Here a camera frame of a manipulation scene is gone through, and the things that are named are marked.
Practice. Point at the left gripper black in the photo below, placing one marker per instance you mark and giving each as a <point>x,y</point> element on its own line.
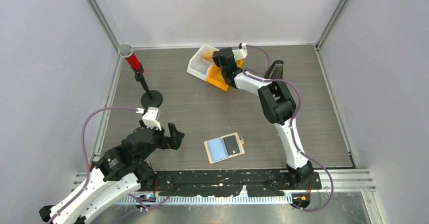
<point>176,136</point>

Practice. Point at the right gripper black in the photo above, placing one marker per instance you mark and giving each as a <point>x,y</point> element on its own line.
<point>216,58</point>

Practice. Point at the beige card holder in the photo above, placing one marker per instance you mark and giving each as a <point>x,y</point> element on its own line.
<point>216,150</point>

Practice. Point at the black credit card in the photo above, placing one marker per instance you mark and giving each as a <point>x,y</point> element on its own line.
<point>232,145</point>

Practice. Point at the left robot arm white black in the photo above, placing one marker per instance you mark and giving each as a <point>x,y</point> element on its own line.
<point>119,172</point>

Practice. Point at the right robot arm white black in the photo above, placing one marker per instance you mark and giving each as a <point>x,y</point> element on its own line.
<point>277,103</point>

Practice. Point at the gold card stack in bin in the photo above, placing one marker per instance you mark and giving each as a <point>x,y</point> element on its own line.
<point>208,56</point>

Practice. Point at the yellow plastic bin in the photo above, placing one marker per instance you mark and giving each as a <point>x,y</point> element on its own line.
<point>214,77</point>

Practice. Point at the white plastic bin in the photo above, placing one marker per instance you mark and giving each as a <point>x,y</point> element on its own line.
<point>198,66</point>

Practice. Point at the red microphone on stand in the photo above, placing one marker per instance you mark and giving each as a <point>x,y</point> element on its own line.
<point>150,98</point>

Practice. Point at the black metronome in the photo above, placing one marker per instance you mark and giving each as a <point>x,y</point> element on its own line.
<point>275,71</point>

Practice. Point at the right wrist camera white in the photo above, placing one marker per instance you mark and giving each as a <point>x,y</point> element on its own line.
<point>241,52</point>

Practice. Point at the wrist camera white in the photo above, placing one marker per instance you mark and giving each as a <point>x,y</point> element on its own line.
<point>149,118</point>
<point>241,52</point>

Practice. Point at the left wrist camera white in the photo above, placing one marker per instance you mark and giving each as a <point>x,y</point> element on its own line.
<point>149,118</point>

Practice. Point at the perforated metal rail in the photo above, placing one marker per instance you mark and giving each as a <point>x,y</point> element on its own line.
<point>211,200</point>

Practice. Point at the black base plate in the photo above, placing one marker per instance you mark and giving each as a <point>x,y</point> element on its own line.
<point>227,183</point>

